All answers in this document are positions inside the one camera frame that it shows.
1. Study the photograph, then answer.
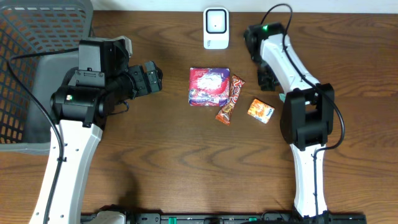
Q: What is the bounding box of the small orange snack box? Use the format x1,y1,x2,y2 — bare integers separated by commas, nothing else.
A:
248,99,275,124

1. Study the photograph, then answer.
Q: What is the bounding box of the red orange candy bar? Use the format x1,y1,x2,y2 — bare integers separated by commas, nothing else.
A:
215,75,245,125

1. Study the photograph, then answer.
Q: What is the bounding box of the red purple snack packet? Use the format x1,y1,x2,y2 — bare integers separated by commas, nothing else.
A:
188,68,230,106

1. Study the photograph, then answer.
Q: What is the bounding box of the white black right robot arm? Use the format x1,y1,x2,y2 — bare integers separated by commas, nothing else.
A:
243,22,334,219

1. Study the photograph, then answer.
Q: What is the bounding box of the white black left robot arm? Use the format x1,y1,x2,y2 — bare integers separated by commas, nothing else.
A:
30,36,163,223

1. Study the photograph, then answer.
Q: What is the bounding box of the white barcode scanner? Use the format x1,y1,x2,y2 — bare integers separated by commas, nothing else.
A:
203,7,229,50

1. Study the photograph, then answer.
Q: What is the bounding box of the grey plastic mesh basket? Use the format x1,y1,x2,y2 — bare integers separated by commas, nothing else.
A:
1,0,94,155

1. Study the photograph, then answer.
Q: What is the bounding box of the black mounting rail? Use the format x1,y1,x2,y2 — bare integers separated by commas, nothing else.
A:
80,205,367,224

